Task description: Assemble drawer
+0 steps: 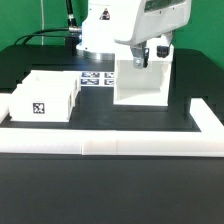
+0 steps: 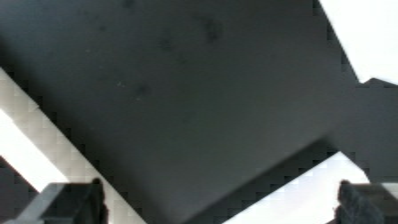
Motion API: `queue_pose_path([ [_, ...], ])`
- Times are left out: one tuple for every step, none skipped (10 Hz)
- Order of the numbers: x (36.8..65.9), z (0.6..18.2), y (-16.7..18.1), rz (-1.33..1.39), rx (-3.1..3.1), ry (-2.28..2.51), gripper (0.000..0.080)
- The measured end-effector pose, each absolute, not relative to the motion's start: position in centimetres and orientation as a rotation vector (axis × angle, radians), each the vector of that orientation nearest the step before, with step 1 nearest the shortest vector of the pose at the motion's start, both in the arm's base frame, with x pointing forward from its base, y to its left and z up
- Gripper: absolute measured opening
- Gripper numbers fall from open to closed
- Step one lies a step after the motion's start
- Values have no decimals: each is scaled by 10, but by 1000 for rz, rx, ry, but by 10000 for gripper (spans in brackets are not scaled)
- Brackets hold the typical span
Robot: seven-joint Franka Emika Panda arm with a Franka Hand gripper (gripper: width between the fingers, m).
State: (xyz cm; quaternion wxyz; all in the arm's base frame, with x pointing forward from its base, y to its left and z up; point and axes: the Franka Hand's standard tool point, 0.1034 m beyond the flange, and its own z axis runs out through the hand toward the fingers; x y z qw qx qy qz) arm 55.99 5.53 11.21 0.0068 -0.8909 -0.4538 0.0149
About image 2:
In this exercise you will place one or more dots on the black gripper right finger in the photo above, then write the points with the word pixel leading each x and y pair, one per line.
pixel 368 203

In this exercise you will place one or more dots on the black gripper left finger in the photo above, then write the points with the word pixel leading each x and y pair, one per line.
pixel 67 204

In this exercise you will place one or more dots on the white foam border frame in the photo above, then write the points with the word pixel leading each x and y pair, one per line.
pixel 217 147

